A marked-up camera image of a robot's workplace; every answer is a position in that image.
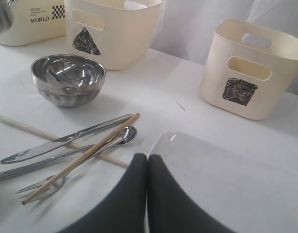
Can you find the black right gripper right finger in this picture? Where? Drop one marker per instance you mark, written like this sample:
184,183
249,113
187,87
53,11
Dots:
170,209

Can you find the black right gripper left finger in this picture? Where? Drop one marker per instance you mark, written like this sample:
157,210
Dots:
123,209

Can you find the steel table knife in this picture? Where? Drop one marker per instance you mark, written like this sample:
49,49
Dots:
50,146

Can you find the steel bowl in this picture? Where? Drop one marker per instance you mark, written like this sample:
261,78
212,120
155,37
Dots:
66,74
68,101

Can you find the long steel spoon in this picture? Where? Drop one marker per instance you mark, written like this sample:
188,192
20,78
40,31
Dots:
126,135

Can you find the crosswise wooden chopstick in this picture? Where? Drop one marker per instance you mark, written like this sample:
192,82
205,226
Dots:
51,137

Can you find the large white square plate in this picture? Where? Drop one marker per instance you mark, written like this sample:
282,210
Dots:
246,195

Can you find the cream bin with square mark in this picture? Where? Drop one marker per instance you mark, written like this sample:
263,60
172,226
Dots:
248,69

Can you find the cream bin with triangle mark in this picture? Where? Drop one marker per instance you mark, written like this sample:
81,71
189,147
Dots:
109,32

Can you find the cream bin with circle mark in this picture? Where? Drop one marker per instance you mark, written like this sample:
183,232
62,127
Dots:
34,21

